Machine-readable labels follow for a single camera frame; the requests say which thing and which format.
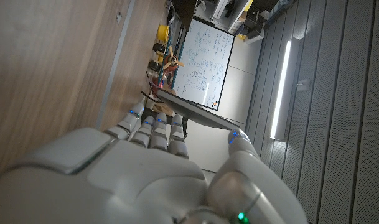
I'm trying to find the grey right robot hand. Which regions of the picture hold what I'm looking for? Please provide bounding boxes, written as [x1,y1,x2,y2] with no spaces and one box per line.
[0,101,311,224]

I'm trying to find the yellow plastic cup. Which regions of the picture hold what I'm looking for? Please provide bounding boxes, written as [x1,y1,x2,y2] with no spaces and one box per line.
[156,24,171,43]

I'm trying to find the brown wooden toy block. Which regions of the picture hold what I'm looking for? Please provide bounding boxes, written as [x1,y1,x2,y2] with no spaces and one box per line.
[153,104,174,116]

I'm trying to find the black computer monitor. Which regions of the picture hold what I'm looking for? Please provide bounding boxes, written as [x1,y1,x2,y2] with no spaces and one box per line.
[141,88,240,131]

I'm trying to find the wooden toy airplane teal wings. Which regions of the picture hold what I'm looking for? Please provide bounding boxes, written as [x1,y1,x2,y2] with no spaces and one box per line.
[147,29,187,91]

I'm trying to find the whiteboard with handwriting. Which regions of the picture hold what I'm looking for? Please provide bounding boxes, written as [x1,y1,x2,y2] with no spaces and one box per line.
[172,17,236,111]

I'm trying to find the long ceiling light strip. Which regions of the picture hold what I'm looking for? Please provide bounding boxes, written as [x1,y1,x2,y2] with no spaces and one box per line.
[269,40,292,140]

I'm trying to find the blue-grey backdrop panel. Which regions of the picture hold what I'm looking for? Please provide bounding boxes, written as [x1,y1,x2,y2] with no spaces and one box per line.
[172,0,199,31]

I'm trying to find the white shelf cabinet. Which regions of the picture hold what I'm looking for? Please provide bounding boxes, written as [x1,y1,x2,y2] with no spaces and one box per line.
[211,0,251,32]

